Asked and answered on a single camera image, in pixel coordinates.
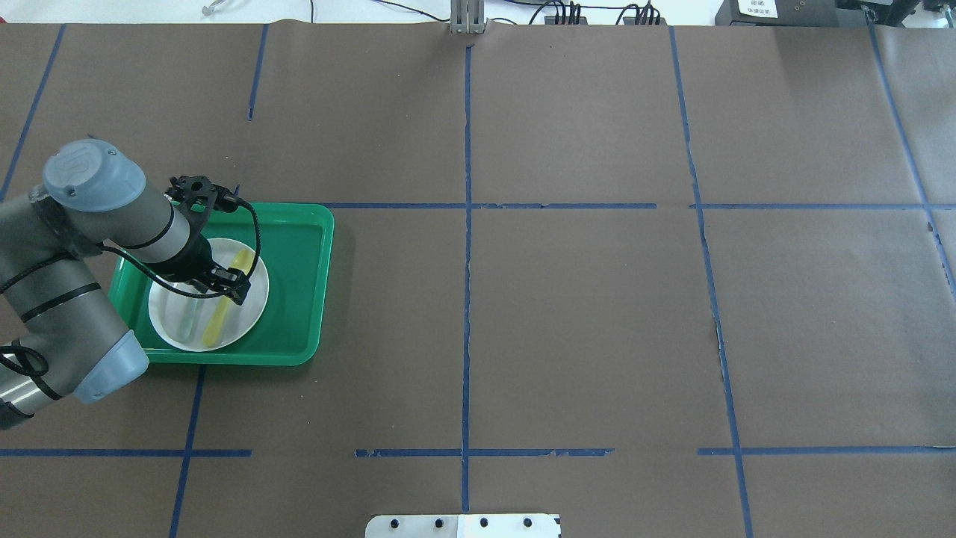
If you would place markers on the white round plate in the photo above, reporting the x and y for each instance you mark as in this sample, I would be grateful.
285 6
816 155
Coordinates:
164 311

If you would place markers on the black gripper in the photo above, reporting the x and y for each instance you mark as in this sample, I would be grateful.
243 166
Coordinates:
191 258

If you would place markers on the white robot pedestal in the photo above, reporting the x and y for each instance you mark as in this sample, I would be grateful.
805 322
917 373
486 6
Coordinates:
465 525

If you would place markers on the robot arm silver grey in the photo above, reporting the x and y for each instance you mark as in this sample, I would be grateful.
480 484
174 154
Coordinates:
93 199

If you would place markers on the yellow plastic spoon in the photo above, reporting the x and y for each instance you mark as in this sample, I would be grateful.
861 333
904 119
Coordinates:
243 261

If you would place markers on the pale translucent plastic fork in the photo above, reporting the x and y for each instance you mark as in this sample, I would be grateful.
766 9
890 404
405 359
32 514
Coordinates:
187 323

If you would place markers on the aluminium frame post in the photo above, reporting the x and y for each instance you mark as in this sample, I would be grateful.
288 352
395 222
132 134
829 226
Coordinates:
467 17

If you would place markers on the green plastic tray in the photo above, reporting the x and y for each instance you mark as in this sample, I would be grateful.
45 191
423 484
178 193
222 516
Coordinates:
296 241

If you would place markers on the black computer box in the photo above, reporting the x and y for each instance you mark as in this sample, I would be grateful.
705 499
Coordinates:
812 14

